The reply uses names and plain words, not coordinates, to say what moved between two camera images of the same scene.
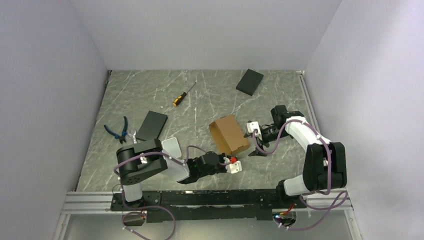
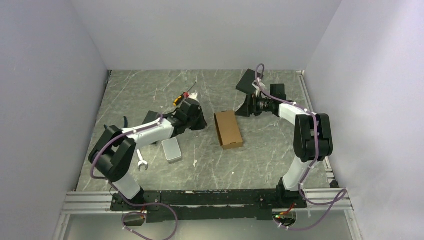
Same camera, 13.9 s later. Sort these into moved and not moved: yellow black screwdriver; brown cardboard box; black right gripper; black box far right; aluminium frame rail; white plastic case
Moved: brown cardboard box; black right gripper
Not moved: yellow black screwdriver; black box far right; white plastic case; aluminium frame rail
